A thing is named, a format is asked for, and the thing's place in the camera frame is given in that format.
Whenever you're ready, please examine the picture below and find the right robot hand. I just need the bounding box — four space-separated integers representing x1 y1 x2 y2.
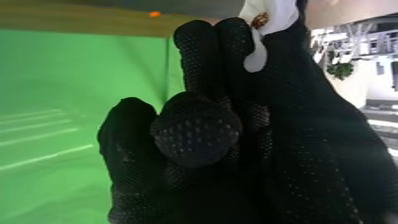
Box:
95 0 398 224

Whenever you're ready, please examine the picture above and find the green plant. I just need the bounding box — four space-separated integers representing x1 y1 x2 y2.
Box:
324 61 356 81

